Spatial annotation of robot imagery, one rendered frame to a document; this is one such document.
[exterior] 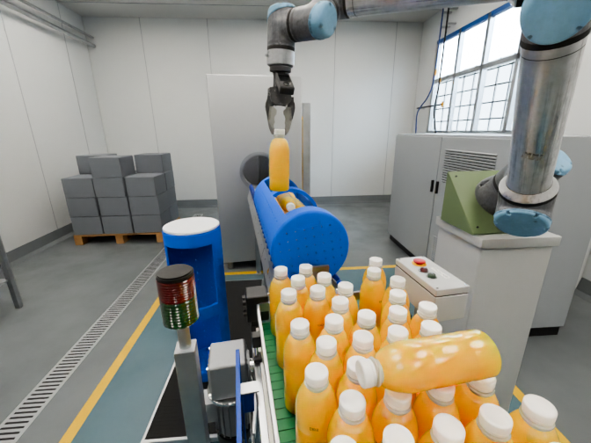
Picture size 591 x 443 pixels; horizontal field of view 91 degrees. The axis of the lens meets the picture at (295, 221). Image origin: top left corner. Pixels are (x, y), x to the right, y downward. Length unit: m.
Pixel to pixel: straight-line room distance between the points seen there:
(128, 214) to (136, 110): 2.57
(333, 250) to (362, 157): 5.38
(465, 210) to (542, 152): 0.43
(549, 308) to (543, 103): 2.12
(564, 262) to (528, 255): 1.30
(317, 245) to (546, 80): 0.73
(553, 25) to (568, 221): 1.91
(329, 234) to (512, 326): 0.92
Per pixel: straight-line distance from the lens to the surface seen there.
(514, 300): 1.53
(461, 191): 1.41
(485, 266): 1.37
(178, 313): 0.57
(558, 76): 0.91
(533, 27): 0.85
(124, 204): 4.61
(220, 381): 0.98
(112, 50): 6.81
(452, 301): 0.90
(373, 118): 6.41
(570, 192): 2.57
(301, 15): 1.02
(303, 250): 1.03
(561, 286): 2.84
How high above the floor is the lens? 1.49
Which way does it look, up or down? 17 degrees down
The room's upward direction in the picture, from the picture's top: 1 degrees counter-clockwise
